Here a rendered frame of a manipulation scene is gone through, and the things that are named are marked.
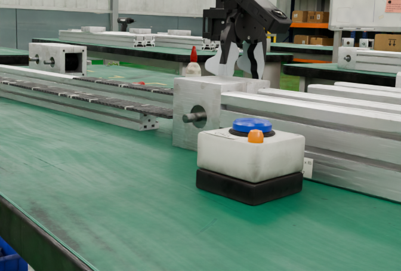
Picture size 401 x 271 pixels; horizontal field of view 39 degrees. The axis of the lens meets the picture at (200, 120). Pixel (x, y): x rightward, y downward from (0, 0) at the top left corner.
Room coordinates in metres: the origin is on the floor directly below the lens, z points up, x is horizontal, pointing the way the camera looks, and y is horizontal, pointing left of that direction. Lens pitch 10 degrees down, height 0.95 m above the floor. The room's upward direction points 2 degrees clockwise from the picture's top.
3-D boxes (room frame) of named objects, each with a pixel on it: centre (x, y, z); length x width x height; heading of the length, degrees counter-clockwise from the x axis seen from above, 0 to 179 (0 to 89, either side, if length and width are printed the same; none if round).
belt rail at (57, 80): (1.36, 0.29, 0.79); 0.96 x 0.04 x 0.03; 45
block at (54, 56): (1.66, 0.42, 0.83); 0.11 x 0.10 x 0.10; 135
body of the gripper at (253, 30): (1.02, -0.05, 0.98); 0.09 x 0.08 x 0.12; 45
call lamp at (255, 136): (0.52, -0.05, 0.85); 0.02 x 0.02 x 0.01
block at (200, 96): (0.77, -0.02, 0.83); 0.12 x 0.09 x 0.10; 135
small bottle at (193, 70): (1.37, 0.02, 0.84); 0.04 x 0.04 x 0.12
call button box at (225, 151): (0.57, -0.06, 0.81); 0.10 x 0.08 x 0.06; 135
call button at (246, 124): (0.57, -0.05, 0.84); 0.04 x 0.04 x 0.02
